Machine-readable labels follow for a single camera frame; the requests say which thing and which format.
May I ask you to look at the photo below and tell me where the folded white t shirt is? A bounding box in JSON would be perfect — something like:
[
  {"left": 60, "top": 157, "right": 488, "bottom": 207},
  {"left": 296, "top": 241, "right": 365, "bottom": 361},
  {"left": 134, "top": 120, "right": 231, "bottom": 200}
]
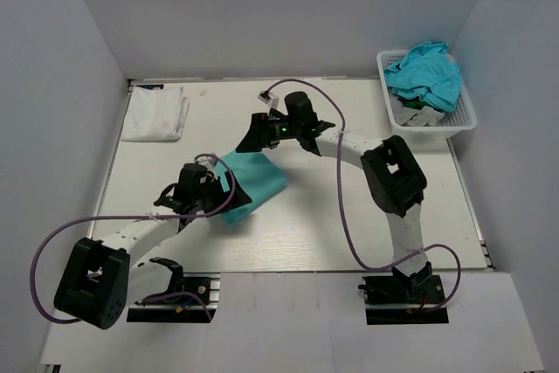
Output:
[{"left": 121, "top": 86, "right": 189, "bottom": 142}]

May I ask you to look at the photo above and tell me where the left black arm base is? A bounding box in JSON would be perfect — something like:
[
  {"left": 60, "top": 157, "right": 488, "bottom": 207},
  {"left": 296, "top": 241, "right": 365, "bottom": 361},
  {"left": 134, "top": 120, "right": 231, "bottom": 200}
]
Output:
[{"left": 126, "top": 273, "right": 220, "bottom": 324}]

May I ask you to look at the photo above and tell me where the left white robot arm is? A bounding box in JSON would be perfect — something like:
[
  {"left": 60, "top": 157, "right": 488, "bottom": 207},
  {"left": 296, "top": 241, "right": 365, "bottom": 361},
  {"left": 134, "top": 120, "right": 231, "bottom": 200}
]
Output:
[{"left": 53, "top": 160, "right": 252, "bottom": 329}]

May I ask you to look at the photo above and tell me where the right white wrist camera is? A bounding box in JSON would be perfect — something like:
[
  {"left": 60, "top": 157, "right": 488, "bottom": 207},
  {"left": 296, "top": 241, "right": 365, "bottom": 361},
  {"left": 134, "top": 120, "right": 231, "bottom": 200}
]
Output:
[{"left": 258, "top": 90, "right": 280, "bottom": 109}]

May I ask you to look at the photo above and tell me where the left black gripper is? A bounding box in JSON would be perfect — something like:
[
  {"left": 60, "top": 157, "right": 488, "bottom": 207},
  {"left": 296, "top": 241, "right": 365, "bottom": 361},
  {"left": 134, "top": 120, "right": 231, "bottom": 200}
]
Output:
[{"left": 193, "top": 170, "right": 252, "bottom": 217}]

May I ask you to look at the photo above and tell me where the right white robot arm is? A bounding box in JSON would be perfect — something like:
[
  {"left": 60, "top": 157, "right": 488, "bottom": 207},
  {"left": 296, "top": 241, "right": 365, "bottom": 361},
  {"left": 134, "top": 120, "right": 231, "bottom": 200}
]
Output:
[{"left": 236, "top": 91, "right": 432, "bottom": 302}]

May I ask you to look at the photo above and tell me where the blue t shirt in basket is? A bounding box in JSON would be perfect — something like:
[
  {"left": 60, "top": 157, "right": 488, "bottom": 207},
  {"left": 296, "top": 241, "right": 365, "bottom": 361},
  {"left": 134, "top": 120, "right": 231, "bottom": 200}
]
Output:
[{"left": 383, "top": 41, "right": 462, "bottom": 113}]

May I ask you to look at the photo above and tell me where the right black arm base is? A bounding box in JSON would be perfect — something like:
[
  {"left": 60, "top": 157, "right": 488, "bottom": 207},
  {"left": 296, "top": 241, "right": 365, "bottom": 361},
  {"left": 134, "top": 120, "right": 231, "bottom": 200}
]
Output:
[{"left": 357, "top": 275, "right": 449, "bottom": 326}]

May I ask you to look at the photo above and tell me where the white plastic basket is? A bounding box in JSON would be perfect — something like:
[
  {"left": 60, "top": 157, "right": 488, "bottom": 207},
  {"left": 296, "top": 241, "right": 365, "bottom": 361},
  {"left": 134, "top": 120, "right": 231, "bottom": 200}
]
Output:
[{"left": 376, "top": 50, "right": 477, "bottom": 142}]

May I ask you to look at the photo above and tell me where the teal green t shirt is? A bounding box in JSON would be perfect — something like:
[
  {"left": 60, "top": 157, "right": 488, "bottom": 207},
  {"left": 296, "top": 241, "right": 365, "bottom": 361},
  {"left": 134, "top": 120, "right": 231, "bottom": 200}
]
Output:
[{"left": 221, "top": 151, "right": 287, "bottom": 227}]

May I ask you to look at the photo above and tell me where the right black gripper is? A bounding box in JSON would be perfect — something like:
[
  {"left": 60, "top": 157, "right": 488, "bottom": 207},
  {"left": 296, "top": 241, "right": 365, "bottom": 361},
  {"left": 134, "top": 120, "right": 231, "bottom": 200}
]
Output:
[{"left": 237, "top": 113, "right": 301, "bottom": 154}]

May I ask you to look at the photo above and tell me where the white grey cloth in basket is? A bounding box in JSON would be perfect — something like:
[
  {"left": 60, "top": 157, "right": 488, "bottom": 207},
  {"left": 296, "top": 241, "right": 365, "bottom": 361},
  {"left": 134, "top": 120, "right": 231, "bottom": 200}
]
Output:
[{"left": 390, "top": 97, "right": 445, "bottom": 127}]

